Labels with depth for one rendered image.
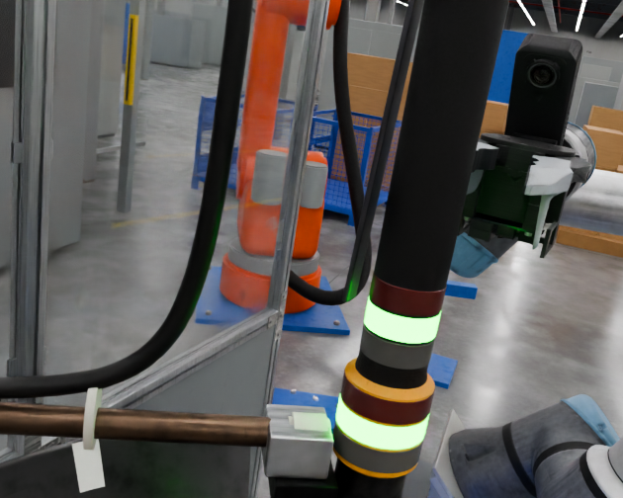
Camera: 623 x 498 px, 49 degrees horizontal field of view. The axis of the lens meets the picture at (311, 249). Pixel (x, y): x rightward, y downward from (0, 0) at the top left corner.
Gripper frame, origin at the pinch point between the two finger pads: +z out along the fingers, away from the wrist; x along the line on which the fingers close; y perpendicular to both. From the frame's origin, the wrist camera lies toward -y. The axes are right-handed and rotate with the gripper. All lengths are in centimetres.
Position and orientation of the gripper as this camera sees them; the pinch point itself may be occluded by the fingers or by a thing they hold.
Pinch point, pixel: (493, 167)
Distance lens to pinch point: 45.6
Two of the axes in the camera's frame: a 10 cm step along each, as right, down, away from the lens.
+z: -4.5, 2.0, -8.7
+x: -8.8, -2.6, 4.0
